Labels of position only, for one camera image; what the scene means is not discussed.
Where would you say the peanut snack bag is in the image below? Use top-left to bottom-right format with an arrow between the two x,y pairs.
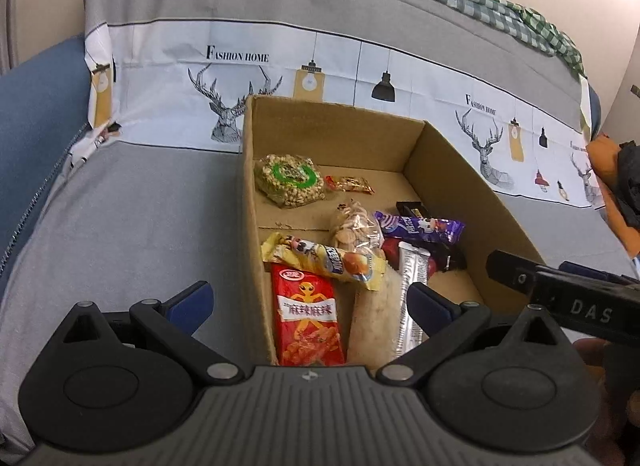
254,154 -> 326,208

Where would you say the deer print sofa cover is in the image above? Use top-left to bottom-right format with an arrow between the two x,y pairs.
1,0 -> 639,465

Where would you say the red spicy snack packet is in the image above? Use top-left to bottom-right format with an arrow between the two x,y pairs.
270,264 -> 345,368

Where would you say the clear bag of cookies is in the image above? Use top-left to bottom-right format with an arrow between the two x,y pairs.
330,200 -> 384,258

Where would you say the dark chocolate bar packet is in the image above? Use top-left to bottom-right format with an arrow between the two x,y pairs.
396,200 -> 431,219

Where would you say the purple candy wrapper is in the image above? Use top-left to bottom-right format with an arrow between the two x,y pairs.
374,211 -> 465,244

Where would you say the blue sofa cushion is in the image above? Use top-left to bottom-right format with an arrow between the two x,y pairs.
0,36 -> 90,287

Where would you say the yellow snack bar packet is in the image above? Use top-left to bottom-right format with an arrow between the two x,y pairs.
260,233 -> 386,291

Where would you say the black jacket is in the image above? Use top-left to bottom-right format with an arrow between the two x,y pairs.
615,141 -> 640,229

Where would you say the orange cushion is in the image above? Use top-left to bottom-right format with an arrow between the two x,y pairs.
587,134 -> 639,258

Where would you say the cardboard box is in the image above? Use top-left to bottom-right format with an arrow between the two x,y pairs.
240,96 -> 541,365

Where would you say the silver stick packet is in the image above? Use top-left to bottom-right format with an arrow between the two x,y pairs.
397,240 -> 433,357

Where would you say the right hand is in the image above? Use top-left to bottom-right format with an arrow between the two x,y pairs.
573,338 -> 639,465

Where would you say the small orange candy packet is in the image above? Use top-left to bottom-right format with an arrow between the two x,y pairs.
324,174 -> 374,195

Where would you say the beige wrapped roll packet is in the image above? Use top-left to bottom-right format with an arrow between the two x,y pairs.
347,264 -> 401,374

